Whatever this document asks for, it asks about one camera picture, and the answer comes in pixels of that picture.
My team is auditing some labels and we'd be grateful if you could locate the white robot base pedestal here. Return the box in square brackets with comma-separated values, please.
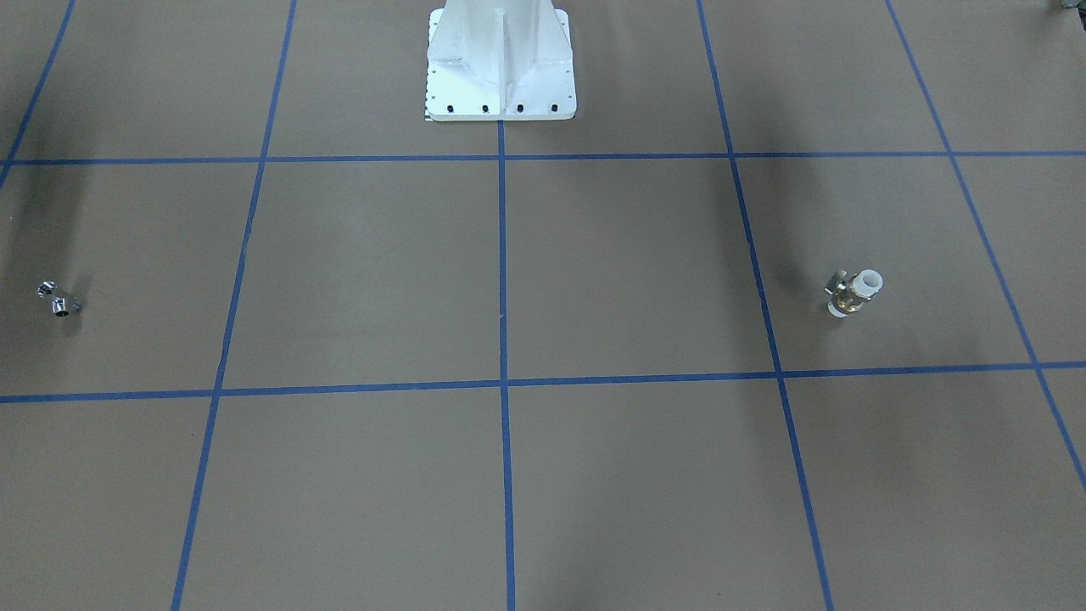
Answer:
[424, 1, 578, 120]

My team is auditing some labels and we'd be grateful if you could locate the chrome metal pipe fitting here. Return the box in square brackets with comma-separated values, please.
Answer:
[37, 281, 83, 318]

